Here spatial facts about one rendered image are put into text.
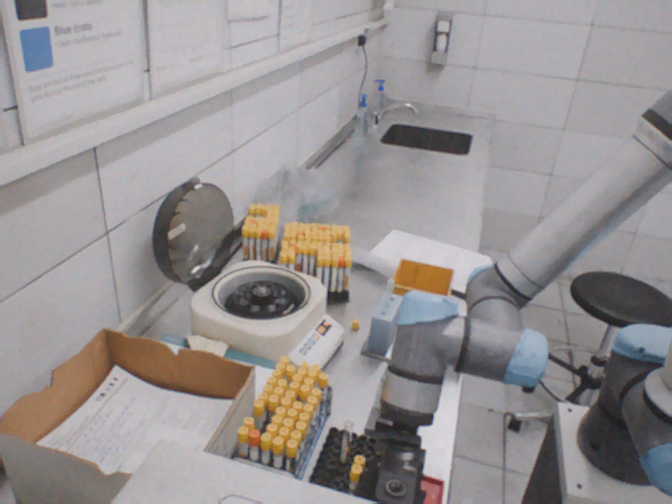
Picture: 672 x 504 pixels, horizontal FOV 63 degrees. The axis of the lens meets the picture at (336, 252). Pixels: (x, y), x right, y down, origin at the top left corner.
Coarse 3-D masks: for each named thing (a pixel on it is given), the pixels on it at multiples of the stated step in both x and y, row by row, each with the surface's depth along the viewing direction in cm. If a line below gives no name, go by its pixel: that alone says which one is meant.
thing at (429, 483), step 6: (426, 480) 87; (432, 480) 87; (438, 480) 87; (444, 480) 87; (426, 486) 86; (432, 486) 86; (438, 486) 87; (444, 486) 86; (432, 492) 85; (438, 492) 86; (426, 498) 84; (432, 498) 84; (438, 498) 85
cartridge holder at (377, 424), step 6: (372, 408) 99; (372, 414) 98; (378, 414) 95; (372, 420) 96; (378, 420) 93; (384, 420) 96; (390, 420) 97; (366, 426) 95; (372, 426) 95; (378, 426) 94; (384, 426) 93; (390, 426) 93; (366, 432) 95; (372, 432) 95; (378, 432) 94; (384, 432) 94
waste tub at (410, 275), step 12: (408, 264) 132; (420, 264) 131; (432, 264) 130; (396, 276) 127; (408, 276) 133; (420, 276) 132; (432, 276) 131; (444, 276) 130; (396, 288) 121; (408, 288) 120; (420, 288) 134; (432, 288) 133; (444, 288) 132
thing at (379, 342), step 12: (384, 300) 115; (396, 300) 115; (384, 312) 111; (396, 312) 113; (372, 324) 110; (384, 324) 109; (372, 336) 112; (384, 336) 110; (372, 348) 113; (384, 348) 112
